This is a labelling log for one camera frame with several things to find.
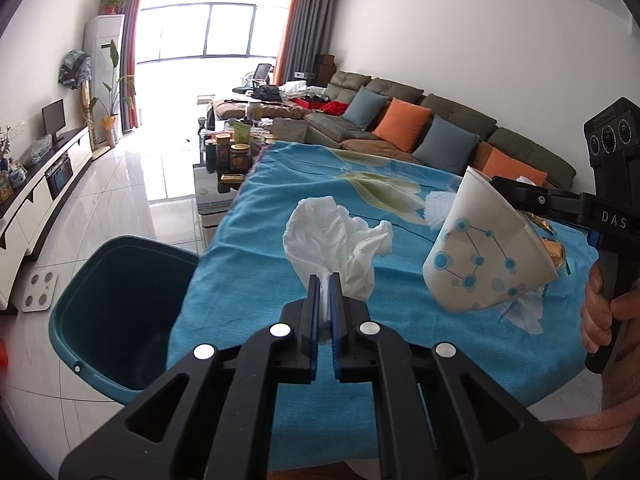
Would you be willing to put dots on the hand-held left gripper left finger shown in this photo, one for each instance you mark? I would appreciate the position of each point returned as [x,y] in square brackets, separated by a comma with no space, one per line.
[314,320]

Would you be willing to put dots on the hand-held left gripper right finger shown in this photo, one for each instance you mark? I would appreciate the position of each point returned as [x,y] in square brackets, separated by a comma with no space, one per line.
[337,320]

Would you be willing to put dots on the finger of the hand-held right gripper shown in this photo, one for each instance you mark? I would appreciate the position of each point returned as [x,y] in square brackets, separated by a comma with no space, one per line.
[545,200]

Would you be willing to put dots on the white paper cup blue print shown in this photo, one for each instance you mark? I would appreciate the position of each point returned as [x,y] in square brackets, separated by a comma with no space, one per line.
[480,240]

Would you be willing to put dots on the white tissue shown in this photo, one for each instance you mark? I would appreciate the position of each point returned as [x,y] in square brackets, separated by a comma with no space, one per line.
[325,230]

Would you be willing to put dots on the white foam fruit net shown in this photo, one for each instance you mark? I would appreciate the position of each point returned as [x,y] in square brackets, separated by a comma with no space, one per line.
[439,210]

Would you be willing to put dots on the teal plastic bin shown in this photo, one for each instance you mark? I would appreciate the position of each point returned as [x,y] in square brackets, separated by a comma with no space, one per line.
[125,300]

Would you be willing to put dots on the person's right hand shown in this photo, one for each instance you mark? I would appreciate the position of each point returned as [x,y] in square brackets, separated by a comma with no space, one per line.
[592,310]

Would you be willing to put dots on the orange cushion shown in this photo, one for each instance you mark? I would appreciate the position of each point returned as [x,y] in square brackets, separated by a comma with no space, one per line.
[402,125]
[515,167]

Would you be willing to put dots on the blue printed blanket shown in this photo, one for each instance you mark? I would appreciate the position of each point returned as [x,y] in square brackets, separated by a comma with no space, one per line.
[400,320]

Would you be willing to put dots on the blue cushion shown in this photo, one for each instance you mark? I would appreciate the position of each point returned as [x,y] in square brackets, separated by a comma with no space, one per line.
[445,145]
[365,107]

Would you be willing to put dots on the grey-green sofa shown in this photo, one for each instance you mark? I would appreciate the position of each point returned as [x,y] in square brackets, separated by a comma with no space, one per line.
[450,110]

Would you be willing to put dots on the black glass coffee table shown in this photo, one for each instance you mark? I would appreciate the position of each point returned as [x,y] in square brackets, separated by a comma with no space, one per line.
[210,200]

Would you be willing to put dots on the group of dark jars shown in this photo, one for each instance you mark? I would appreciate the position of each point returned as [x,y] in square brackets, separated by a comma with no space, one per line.
[235,157]

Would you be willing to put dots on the green carton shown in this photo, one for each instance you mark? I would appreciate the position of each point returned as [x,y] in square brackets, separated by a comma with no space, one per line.
[243,132]

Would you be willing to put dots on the red cloth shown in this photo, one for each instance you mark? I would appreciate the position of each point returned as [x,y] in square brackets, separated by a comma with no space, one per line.
[336,108]

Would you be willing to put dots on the black office chair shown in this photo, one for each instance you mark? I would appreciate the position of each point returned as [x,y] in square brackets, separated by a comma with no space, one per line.
[261,74]

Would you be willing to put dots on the brown wooden cabinet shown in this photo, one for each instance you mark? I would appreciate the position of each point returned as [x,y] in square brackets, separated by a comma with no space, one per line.
[325,67]

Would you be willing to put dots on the white bathroom scale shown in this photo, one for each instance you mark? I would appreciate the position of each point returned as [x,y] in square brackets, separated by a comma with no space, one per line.
[39,291]

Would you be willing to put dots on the grey and orange curtain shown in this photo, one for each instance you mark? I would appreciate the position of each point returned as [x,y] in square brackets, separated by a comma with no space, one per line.
[305,30]
[131,60]

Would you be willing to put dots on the tall leafy potted plant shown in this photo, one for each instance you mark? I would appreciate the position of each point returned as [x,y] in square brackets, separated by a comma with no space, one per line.
[117,95]

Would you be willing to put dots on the large window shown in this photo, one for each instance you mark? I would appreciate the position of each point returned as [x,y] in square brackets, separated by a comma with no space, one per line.
[210,30]

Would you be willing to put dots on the white TV cabinet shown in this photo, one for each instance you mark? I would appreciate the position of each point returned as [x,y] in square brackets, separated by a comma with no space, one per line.
[30,200]

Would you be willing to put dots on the clear plastic bag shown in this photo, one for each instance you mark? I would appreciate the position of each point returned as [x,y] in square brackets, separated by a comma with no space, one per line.
[39,149]

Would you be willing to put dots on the blue and white porcelain jar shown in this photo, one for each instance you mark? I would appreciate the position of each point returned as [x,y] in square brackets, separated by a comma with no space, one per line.
[18,174]

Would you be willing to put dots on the black monitor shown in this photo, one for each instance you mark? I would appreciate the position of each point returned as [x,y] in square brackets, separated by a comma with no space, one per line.
[52,117]

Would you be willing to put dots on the cloth-covered standing fan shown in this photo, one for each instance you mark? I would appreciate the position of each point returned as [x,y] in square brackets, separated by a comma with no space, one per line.
[75,67]

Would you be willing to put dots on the white standing air conditioner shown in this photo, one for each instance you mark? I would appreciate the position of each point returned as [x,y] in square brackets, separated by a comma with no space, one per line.
[100,35]

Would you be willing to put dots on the small plant in vase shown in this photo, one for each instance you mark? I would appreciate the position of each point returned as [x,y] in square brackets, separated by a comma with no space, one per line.
[4,142]

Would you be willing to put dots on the small potted plant red pot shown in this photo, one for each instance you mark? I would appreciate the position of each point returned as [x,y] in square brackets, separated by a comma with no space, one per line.
[112,5]

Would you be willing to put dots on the wooden picture frame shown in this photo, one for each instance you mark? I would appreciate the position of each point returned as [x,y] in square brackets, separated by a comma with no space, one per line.
[5,187]

